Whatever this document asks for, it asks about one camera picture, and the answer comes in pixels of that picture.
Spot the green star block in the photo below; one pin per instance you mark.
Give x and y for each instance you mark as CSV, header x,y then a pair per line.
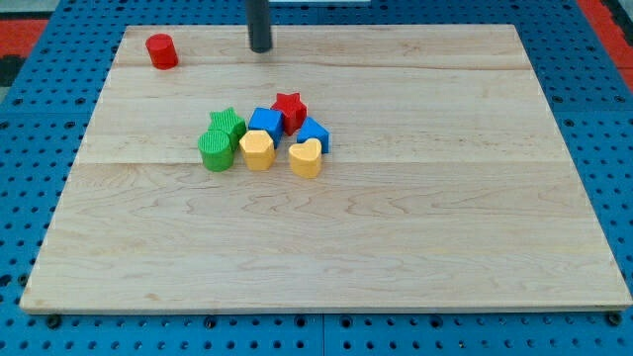
x,y
230,123

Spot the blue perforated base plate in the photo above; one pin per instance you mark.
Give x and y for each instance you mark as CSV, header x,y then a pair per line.
x,y
46,112

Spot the blue cube block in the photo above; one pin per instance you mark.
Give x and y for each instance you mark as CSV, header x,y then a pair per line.
x,y
268,120

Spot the yellow heart block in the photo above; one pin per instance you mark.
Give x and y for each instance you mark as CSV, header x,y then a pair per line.
x,y
305,158

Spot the red cylinder block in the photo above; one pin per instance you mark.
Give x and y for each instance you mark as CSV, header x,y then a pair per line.
x,y
162,51

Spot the red star block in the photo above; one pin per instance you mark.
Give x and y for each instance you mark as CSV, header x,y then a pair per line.
x,y
293,110

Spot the light wooden board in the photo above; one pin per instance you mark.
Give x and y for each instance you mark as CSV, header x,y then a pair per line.
x,y
447,188

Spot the green cylinder block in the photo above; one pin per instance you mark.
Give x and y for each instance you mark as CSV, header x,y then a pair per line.
x,y
216,151

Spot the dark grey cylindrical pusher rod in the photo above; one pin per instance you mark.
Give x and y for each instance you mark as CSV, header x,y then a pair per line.
x,y
259,25

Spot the yellow hexagon block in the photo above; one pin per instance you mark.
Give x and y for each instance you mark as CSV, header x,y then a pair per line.
x,y
257,149

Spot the blue triangle block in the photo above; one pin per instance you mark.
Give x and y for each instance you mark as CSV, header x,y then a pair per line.
x,y
313,129

